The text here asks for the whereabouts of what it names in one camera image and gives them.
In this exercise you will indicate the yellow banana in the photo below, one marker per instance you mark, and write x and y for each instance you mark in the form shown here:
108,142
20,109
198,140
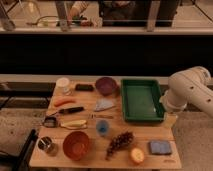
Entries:
74,125

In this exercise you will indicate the metal cup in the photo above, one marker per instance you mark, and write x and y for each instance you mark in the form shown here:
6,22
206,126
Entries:
48,146

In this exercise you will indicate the black rectangular block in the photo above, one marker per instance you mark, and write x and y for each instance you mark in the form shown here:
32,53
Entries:
84,87

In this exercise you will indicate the orange fruit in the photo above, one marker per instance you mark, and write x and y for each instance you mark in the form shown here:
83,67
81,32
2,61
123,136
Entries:
137,155

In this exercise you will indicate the purple grape bunch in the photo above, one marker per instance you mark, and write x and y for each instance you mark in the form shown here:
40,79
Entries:
121,141

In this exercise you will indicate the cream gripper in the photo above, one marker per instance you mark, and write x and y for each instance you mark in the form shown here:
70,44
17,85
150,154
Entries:
170,120

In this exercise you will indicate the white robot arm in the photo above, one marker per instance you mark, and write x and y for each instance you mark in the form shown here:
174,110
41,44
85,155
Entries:
187,86

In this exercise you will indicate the orange carrot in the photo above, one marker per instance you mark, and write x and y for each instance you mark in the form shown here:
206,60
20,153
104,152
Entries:
61,102

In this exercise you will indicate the green plastic tray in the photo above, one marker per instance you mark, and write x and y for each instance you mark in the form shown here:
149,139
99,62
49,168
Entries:
141,100

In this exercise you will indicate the blue cup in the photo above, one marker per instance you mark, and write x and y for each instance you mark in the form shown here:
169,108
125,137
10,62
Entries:
102,127

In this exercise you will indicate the orange bowl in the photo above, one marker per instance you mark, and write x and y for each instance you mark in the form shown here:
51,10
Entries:
76,145

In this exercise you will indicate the black chair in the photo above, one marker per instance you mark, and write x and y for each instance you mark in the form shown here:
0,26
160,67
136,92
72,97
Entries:
14,162

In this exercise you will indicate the purple bowl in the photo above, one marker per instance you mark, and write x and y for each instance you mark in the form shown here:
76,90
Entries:
106,86

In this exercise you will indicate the black handled knife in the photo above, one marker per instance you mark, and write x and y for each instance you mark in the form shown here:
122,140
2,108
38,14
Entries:
67,111

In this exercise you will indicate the blue sponge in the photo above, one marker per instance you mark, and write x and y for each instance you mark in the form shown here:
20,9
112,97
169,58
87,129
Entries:
160,147

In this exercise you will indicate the grey folded cloth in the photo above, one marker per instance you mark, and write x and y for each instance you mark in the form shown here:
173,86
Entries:
103,104

